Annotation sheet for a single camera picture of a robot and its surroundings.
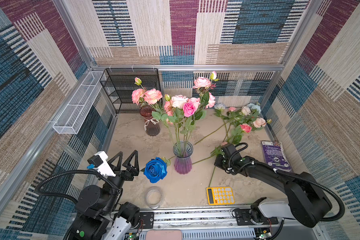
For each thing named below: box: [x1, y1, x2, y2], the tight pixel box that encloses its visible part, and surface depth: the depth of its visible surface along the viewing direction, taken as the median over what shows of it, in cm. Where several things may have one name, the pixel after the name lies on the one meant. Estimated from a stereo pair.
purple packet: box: [260, 140, 292, 172], surface depth 96 cm
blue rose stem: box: [140, 155, 176, 183], surface depth 47 cm
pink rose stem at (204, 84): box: [184, 71, 219, 148], surface depth 64 cm
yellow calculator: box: [206, 186, 235, 206], surface depth 81 cm
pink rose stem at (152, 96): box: [131, 77, 176, 145], surface depth 67 cm
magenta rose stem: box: [183, 101, 203, 156], surface depth 62 cm
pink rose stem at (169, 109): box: [164, 94, 179, 148], surface depth 70 cm
